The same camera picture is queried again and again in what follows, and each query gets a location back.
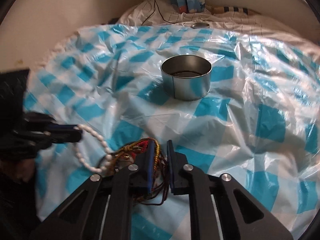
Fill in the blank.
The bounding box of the round silver metal tin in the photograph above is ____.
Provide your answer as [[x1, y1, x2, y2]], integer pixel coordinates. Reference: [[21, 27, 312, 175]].
[[161, 55, 212, 101]]

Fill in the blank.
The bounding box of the round silver tin lid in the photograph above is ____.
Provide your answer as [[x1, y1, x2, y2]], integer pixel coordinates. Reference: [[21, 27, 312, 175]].
[[191, 22, 210, 29]]

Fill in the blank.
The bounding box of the person's left hand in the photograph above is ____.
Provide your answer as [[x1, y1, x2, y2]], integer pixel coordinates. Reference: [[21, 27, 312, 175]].
[[1, 159, 36, 182]]

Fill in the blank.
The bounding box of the blue white checkered plastic sheet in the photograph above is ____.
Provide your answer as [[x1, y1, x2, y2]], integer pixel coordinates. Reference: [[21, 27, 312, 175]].
[[24, 24, 319, 238]]

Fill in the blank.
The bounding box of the white bead bracelet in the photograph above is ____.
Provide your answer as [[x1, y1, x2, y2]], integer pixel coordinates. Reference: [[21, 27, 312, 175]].
[[73, 123, 114, 173]]

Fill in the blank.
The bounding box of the black charging cable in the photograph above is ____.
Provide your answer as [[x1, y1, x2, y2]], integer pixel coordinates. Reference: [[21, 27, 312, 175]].
[[141, 0, 176, 26]]

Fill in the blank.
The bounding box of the yellow black striped pillow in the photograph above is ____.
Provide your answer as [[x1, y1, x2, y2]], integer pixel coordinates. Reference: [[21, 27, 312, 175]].
[[212, 7, 259, 15]]

